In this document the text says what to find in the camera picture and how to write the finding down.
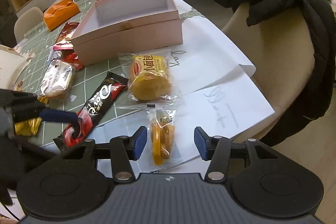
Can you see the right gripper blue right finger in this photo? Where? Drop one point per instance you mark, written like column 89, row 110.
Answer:
column 200, row 140

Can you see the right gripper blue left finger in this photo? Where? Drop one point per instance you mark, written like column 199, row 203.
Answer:
column 139, row 140

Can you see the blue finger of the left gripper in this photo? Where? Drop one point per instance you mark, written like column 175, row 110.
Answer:
column 60, row 116

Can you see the round biscuit red-end packet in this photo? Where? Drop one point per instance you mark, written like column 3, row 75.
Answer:
column 57, row 80

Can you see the small bread yellow wrapper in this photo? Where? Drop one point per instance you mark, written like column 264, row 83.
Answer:
column 150, row 83

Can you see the black red chocolate bar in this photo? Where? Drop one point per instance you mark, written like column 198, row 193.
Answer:
column 93, row 111

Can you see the red spicy snack pouch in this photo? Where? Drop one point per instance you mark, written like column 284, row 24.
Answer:
column 66, row 33

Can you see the gold foil candy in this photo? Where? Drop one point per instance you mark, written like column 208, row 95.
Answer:
column 28, row 128

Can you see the orange cracker clear packet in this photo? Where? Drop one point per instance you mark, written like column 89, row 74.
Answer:
column 163, row 150

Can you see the red flat sachet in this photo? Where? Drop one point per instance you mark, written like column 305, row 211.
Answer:
column 64, row 51

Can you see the cream cloth bag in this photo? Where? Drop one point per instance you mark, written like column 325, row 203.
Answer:
column 12, row 65

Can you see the beige dining chair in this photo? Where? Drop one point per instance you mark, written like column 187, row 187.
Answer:
column 26, row 22

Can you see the orange tissue box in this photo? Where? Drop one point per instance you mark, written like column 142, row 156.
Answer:
column 59, row 13

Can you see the pink open gift box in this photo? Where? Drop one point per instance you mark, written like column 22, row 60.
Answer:
column 111, row 27

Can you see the beige armchair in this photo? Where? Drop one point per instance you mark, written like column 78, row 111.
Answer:
column 281, row 50

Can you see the black jacket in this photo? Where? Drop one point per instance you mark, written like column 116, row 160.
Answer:
column 314, row 100

